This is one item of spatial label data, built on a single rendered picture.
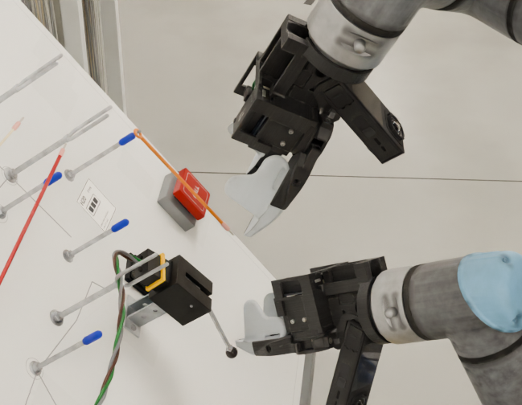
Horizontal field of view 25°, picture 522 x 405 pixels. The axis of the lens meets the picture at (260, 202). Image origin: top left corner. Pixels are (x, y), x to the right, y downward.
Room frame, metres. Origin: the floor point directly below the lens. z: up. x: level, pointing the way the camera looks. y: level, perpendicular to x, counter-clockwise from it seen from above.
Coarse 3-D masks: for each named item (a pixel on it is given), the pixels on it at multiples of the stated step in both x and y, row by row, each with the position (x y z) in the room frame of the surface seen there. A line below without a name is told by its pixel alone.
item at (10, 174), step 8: (104, 112) 0.99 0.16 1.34; (88, 120) 1.00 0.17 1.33; (80, 128) 1.00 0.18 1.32; (88, 128) 0.98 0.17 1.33; (64, 136) 0.99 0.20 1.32; (72, 136) 0.98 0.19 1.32; (56, 144) 0.99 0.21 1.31; (40, 152) 0.99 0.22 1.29; (48, 152) 0.99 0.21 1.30; (32, 160) 0.99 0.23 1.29; (8, 168) 1.00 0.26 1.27; (16, 168) 1.00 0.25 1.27; (24, 168) 0.99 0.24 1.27; (8, 176) 0.99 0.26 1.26; (16, 176) 1.00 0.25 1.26
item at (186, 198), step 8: (184, 168) 1.20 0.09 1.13; (184, 176) 1.19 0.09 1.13; (192, 176) 1.20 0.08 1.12; (176, 184) 1.17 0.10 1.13; (192, 184) 1.19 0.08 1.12; (200, 184) 1.20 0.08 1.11; (176, 192) 1.16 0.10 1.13; (184, 192) 1.16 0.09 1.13; (200, 192) 1.19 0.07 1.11; (208, 192) 1.20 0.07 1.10; (184, 200) 1.16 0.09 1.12; (192, 200) 1.16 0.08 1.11; (208, 200) 1.19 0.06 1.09; (192, 208) 1.15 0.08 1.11; (200, 208) 1.16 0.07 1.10; (200, 216) 1.15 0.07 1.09
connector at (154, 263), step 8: (136, 256) 0.96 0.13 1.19; (144, 256) 0.95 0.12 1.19; (160, 256) 0.96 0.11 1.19; (144, 264) 0.94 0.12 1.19; (152, 264) 0.94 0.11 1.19; (160, 264) 0.95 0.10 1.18; (136, 272) 0.94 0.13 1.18; (144, 272) 0.93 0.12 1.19; (160, 272) 0.94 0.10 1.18; (168, 272) 0.95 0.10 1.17; (144, 280) 0.93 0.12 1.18; (152, 280) 0.93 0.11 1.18; (168, 280) 0.94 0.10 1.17; (152, 288) 0.94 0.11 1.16
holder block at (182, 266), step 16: (176, 256) 0.97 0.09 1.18; (176, 272) 0.94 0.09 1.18; (192, 272) 0.96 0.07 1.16; (160, 288) 0.94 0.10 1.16; (176, 288) 0.93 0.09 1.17; (192, 288) 0.94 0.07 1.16; (208, 288) 0.96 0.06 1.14; (160, 304) 0.93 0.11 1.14; (176, 304) 0.93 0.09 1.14; (192, 304) 0.93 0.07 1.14; (208, 304) 0.94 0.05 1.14; (176, 320) 0.94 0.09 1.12; (192, 320) 0.94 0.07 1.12
